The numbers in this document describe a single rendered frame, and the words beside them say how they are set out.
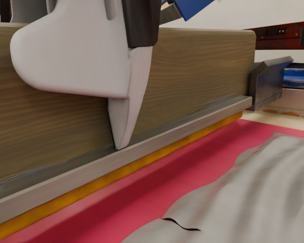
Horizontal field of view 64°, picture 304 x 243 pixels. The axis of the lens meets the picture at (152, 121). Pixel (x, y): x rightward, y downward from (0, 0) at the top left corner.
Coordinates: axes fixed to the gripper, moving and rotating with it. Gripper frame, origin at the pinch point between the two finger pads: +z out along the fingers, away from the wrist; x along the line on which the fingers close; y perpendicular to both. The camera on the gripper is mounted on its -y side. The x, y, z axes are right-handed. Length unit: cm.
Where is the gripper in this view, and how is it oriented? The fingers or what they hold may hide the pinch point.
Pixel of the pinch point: (103, 114)
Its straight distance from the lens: 15.4
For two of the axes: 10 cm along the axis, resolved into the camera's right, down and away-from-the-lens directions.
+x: 7.1, 1.7, -6.8
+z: 0.5, 9.5, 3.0
